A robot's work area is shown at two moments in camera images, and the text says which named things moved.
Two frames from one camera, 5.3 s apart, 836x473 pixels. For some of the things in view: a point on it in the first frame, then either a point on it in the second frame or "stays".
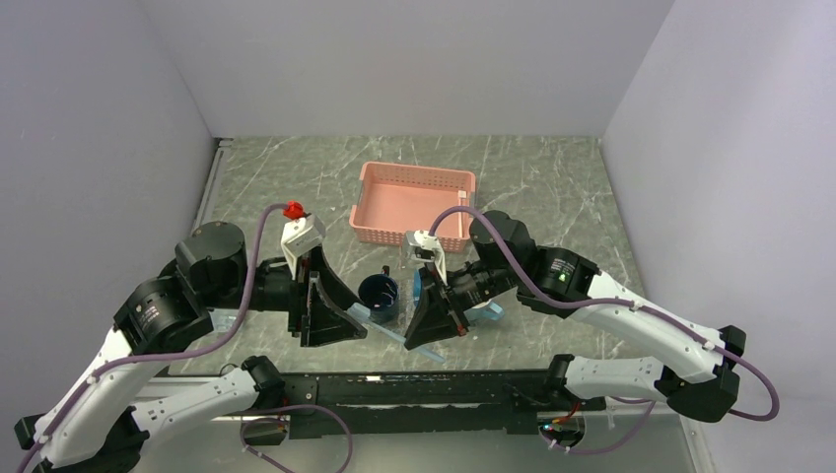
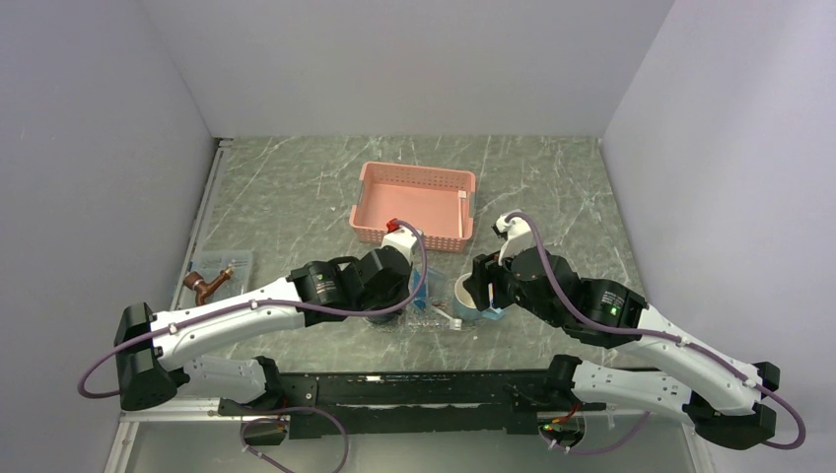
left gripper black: [324, 321] → [400, 297]
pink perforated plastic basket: [393, 199] stays
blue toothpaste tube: [417, 288] stays
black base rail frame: [429, 405] stays
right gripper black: [436, 317] → [478, 285]
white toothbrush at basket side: [461, 195] stays
